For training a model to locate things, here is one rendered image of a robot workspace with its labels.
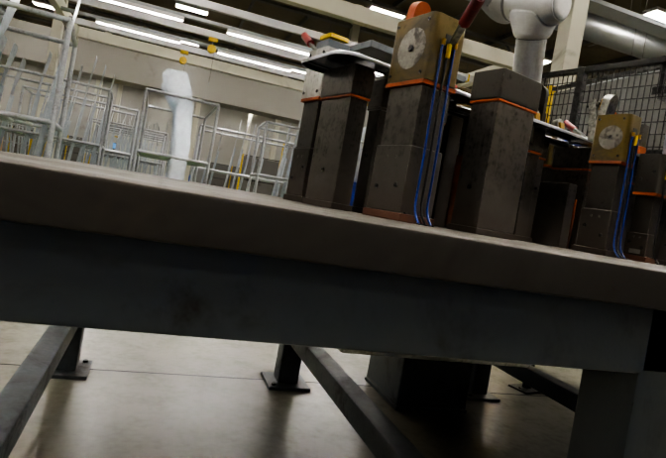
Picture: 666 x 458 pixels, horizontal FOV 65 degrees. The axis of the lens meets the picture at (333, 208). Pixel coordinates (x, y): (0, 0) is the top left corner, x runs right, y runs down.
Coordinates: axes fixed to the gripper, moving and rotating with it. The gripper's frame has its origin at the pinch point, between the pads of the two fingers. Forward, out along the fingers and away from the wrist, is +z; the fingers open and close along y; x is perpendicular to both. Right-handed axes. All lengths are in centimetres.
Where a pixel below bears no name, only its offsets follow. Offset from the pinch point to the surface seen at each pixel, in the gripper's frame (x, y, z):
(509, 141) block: -13, 52, 44
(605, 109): 27, 56, 28
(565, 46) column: 751, -268, -260
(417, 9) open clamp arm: -36, 42, 25
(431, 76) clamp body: -39, 50, 39
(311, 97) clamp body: -31, 11, 39
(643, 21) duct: 973, -223, -379
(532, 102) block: -9, 54, 35
